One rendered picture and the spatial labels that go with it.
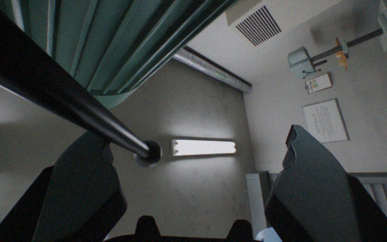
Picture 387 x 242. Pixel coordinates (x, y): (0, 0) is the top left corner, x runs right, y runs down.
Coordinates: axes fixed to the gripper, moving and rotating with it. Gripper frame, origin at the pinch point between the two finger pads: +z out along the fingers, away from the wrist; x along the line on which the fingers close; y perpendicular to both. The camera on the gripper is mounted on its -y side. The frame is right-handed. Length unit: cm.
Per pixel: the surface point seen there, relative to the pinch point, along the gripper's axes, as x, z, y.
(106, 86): -9.5, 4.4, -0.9
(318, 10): 102, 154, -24
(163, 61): -3.8, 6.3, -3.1
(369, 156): 225, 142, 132
